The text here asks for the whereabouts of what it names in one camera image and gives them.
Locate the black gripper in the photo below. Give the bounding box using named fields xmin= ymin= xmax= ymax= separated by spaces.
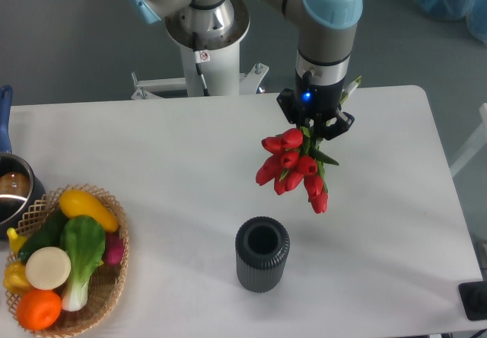
xmin=276 ymin=74 xmax=355 ymax=141

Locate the red tulip bouquet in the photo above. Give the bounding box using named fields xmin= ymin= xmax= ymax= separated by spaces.
xmin=255 ymin=126 xmax=339 ymax=214

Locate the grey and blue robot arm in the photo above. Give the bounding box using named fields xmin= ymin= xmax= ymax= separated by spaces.
xmin=128 ymin=0 xmax=363 ymax=140

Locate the dark grey ribbed vase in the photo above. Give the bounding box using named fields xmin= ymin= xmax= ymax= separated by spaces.
xmin=235 ymin=216 xmax=291 ymax=293

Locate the black device at table edge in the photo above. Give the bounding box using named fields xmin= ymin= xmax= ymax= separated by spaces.
xmin=458 ymin=281 xmax=486 ymax=321

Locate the purple radish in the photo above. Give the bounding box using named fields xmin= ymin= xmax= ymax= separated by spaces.
xmin=102 ymin=233 xmax=125 ymax=266

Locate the yellow squash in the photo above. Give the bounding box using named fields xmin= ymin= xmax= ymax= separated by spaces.
xmin=59 ymin=189 xmax=119 ymax=233

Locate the green bok choy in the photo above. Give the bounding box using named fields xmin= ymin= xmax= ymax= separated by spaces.
xmin=60 ymin=215 xmax=106 ymax=312

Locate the woven wicker basket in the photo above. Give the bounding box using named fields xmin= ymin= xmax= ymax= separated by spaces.
xmin=16 ymin=184 xmax=129 ymax=337

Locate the dark green cucumber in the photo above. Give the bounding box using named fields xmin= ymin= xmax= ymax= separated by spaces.
xmin=18 ymin=209 xmax=68 ymax=264

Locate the small yellow banana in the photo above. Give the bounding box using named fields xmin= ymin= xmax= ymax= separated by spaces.
xmin=6 ymin=228 xmax=27 ymax=254

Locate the orange fruit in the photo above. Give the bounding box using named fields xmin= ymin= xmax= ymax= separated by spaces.
xmin=16 ymin=289 xmax=62 ymax=330

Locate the yellow bell pepper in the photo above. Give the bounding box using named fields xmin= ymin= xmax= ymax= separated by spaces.
xmin=3 ymin=261 xmax=33 ymax=296

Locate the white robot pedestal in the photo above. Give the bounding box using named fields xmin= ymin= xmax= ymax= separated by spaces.
xmin=132 ymin=0 xmax=269 ymax=100

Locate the black cable on pedestal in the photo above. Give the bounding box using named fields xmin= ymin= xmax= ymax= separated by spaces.
xmin=192 ymin=31 xmax=211 ymax=97

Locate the white frame at right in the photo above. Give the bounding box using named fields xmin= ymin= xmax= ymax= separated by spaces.
xmin=450 ymin=103 xmax=486 ymax=177

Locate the dark pot with blue handle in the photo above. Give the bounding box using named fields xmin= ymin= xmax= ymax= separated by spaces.
xmin=0 ymin=84 xmax=47 ymax=241

